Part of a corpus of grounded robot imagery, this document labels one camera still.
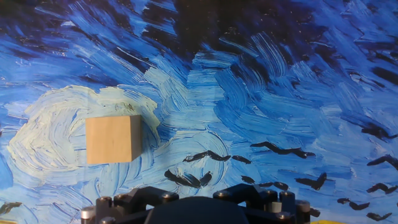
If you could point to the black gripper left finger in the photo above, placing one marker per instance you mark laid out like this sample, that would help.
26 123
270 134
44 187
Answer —
124 202

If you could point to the light wooden block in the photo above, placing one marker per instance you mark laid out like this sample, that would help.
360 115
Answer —
109 140

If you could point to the Van Gogh print tablecloth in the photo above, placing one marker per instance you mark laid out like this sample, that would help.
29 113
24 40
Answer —
248 93

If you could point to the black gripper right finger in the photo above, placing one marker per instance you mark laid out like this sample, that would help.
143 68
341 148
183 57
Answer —
273 205

